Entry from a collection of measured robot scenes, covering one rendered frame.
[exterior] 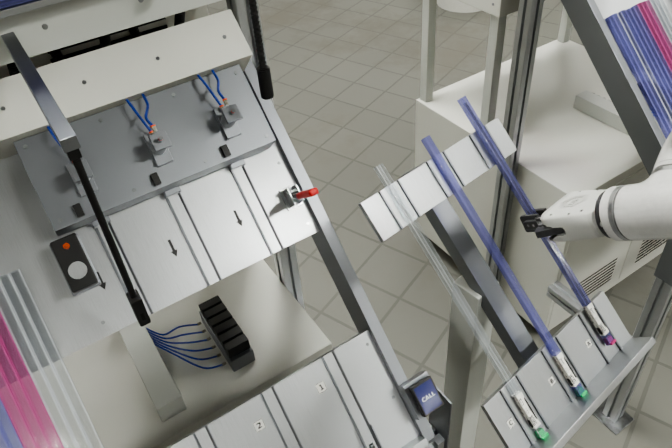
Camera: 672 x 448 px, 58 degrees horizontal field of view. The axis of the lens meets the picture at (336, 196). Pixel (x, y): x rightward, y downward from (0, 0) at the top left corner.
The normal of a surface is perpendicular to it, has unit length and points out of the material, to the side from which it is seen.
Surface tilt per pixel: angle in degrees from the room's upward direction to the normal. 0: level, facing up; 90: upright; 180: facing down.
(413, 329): 0
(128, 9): 90
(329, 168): 0
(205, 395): 0
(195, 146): 44
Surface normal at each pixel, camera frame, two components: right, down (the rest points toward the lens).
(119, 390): -0.07, -0.77
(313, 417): 0.33, -0.20
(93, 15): 0.55, 0.51
